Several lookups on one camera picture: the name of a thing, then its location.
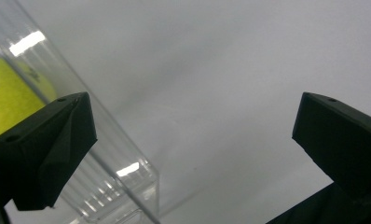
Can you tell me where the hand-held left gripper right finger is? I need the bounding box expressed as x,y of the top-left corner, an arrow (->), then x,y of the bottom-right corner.
291,91 -> 371,205

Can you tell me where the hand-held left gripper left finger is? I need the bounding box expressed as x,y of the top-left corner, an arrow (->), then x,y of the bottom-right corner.
0,91 -> 99,211

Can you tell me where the yellow tennis ball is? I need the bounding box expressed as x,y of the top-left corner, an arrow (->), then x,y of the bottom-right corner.
0,57 -> 58,154

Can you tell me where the clear plastic ball container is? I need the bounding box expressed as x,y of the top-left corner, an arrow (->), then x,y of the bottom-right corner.
0,0 -> 161,224

